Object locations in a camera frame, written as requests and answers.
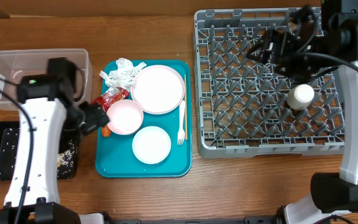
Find large white plate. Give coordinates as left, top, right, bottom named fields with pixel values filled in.
left=131, top=65, right=185, bottom=114

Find grey dishwasher rack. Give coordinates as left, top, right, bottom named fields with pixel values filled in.
left=194, top=8, right=344, bottom=159

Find teal plastic tray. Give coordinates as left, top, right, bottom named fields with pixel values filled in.
left=95, top=58, right=192, bottom=178

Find rice and peanut scraps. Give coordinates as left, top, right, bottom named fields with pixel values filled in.
left=57, top=150, right=75, bottom=167

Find clear plastic bin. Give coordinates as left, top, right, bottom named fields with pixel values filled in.
left=0, top=49, right=93, bottom=111

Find crumpled white paper napkin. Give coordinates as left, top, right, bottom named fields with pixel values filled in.
left=99, top=58, right=147, bottom=90

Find light green bowl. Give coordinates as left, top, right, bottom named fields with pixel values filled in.
left=132, top=126, right=172, bottom=165

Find white plastic fork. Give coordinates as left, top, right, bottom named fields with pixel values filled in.
left=177, top=100, right=185, bottom=146

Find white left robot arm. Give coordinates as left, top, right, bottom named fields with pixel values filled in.
left=0, top=58, right=109, bottom=223

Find white plastic cup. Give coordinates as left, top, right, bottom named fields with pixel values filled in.
left=287, top=84, right=314, bottom=110

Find red snack wrapper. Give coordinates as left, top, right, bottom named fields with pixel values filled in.
left=91, top=87, right=129, bottom=111

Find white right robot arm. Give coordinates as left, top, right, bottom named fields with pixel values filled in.
left=245, top=0, right=358, bottom=223

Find pink bowl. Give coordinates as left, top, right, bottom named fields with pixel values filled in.
left=106, top=100, right=144, bottom=135

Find wooden chopstick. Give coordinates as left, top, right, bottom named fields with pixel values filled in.
left=184, top=75, right=188, bottom=140

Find black food waste tray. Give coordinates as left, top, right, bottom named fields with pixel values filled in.
left=0, top=121, right=81, bottom=181

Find orange carrot piece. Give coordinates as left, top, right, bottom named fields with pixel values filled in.
left=101, top=126, right=111, bottom=138

